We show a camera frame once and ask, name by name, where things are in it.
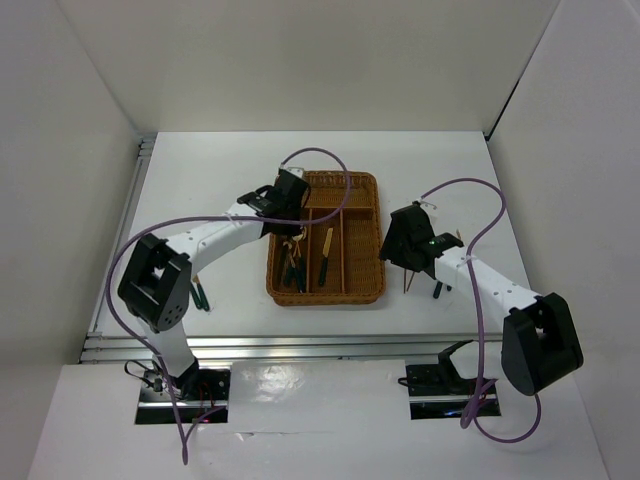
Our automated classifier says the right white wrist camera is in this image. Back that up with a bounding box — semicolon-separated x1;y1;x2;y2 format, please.
416;199;438;211

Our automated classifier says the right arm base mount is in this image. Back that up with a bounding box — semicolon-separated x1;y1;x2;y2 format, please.
397;340;476;420

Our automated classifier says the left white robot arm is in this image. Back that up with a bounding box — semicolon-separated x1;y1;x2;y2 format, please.
117;167;310;399

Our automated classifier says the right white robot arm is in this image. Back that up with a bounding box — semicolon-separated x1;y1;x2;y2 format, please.
380;202;584;396

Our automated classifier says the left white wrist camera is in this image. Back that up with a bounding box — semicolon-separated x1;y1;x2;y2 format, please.
279;166;305;178

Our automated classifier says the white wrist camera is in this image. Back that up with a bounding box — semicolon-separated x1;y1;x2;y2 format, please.
279;166;305;178
416;199;438;211

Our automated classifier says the wicker cutlery tray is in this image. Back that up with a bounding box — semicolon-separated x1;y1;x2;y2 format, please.
266;171;386;307

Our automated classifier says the gold knife green handle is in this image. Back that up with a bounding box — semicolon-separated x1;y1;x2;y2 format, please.
318;227;334;286
196;283;211;311

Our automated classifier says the large gold spoon green handle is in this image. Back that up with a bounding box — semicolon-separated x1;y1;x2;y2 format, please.
296;237;307;293

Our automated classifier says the small gold spoon green handle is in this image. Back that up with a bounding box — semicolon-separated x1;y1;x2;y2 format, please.
283;241;296;287

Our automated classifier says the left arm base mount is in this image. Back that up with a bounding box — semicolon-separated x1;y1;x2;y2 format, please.
124;360;231;425

